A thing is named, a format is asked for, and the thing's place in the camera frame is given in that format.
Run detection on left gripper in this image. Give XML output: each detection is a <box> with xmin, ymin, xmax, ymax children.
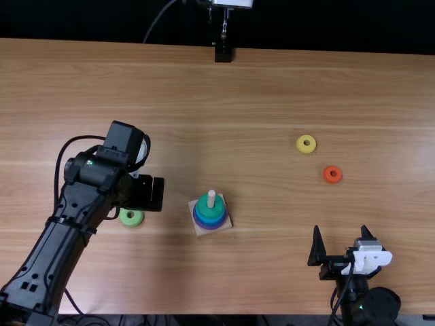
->
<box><xmin>118</xmin><ymin>174</ymin><xmax>167</xmax><ymax>213</ymax></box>

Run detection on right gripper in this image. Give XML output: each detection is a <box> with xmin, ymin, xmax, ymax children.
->
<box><xmin>307</xmin><ymin>224</ymin><xmax>375</xmax><ymax>282</ymax></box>

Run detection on light green ring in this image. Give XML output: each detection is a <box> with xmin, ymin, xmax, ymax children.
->
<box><xmin>118</xmin><ymin>207</ymin><xmax>145</xmax><ymax>229</ymax></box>

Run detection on wooden peg base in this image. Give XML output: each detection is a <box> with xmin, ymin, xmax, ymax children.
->
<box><xmin>188</xmin><ymin>189</ymin><xmax>235</xmax><ymax>238</ymax></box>

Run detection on black clamp stand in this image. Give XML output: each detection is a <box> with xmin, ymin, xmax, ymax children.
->
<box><xmin>210</xmin><ymin>6</ymin><xmax>236</xmax><ymax>64</ymax></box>

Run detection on white mounted device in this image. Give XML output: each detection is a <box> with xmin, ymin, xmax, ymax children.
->
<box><xmin>207</xmin><ymin>0</ymin><xmax>255</xmax><ymax>10</ymax></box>

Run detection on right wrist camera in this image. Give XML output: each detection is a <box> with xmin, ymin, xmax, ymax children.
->
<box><xmin>341</xmin><ymin>237</ymin><xmax>393</xmax><ymax>276</ymax></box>

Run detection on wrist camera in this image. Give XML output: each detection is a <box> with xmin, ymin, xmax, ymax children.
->
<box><xmin>128</xmin><ymin>136</ymin><xmax>151</xmax><ymax>180</ymax></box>
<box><xmin>341</xmin><ymin>237</ymin><xmax>393</xmax><ymax>276</ymax></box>

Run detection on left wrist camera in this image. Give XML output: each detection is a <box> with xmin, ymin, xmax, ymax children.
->
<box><xmin>128</xmin><ymin>136</ymin><xmax>151</xmax><ymax>180</ymax></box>

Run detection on dark green ring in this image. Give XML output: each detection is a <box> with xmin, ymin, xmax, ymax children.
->
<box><xmin>197</xmin><ymin>193</ymin><xmax>226</xmax><ymax>219</ymax></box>

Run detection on black cable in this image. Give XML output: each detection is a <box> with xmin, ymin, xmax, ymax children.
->
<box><xmin>63</xmin><ymin>288</ymin><xmax>86</xmax><ymax>316</ymax></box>
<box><xmin>142</xmin><ymin>0</ymin><xmax>179</xmax><ymax>45</ymax></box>
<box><xmin>326</xmin><ymin>253</ymin><xmax>357</xmax><ymax>326</ymax></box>
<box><xmin>53</xmin><ymin>134</ymin><xmax>107</xmax><ymax>209</ymax></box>

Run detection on orange ring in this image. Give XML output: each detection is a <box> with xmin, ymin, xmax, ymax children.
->
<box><xmin>322</xmin><ymin>165</ymin><xmax>343</xmax><ymax>185</ymax></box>

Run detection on light blue ring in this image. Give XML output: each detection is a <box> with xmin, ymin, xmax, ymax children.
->
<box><xmin>194</xmin><ymin>202</ymin><xmax>227</xmax><ymax>223</ymax></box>

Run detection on dark blue ring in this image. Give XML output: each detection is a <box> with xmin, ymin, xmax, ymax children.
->
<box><xmin>193</xmin><ymin>204</ymin><xmax>228</xmax><ymax>228</ymax></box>

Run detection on purple ring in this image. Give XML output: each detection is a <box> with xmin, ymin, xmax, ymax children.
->
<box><xmin>192</xmin><ymin>206</ymin><xmax>230</xmax><ymax>232</ymax></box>

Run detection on yellow ring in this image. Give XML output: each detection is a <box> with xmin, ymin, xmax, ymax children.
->
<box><xmin>295</xmin><ymin>134</ymin><xmax>317</xmax><ymax>156</ymax></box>

